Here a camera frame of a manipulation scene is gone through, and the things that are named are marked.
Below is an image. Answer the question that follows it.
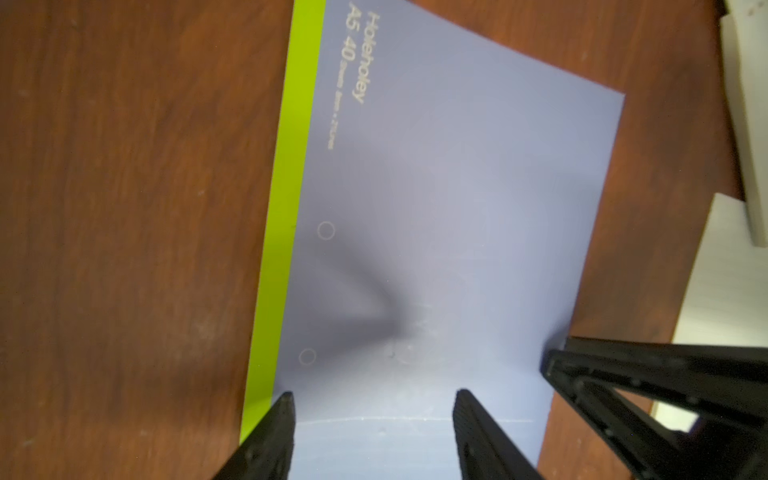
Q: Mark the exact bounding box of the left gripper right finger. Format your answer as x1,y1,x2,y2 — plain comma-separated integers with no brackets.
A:
452,389,543,480

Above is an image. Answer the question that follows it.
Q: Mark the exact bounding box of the notebook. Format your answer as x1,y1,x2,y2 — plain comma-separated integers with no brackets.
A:
650,191,768,433
242,1,624,479
720,1,767,248

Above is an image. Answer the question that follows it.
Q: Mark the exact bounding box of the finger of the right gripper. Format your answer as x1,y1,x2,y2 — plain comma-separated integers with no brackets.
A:
541,337,767,479

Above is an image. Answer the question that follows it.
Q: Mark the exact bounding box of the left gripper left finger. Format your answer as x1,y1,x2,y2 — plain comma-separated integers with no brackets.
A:
213,392,296,480

